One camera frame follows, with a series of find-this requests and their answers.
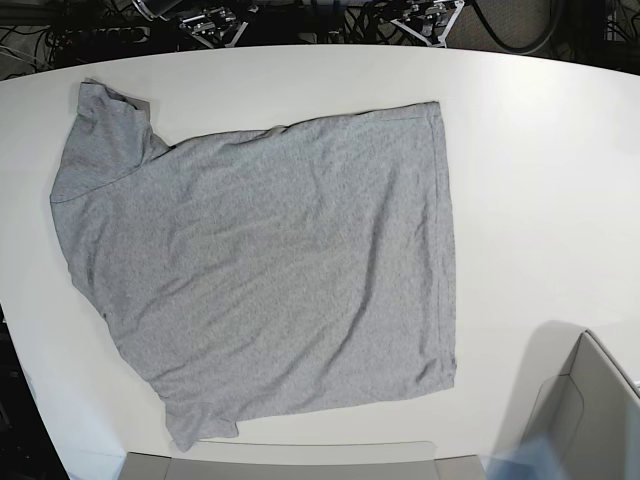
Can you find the grey bin right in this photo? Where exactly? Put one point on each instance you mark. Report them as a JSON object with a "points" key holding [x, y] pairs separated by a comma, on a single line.
{"points": [[590, 414]]}

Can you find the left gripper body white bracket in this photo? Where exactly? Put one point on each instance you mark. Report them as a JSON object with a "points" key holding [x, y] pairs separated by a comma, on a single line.
{"points": [[429, 22]]}

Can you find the grey tray bottom edge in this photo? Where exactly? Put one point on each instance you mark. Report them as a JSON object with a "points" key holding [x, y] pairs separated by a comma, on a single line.
{"points": [[218, 460]]}

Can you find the grey T-shirt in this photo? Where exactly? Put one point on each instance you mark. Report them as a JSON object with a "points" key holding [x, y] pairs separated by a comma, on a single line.
{"points": [[251, 274]]}

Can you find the blue object bottom right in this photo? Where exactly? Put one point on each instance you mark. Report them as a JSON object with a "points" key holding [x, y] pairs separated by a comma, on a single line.
{"points": [[534, 459]]}

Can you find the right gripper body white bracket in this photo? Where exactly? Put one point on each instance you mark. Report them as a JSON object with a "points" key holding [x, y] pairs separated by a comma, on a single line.
{"points": [[214, 28]]}

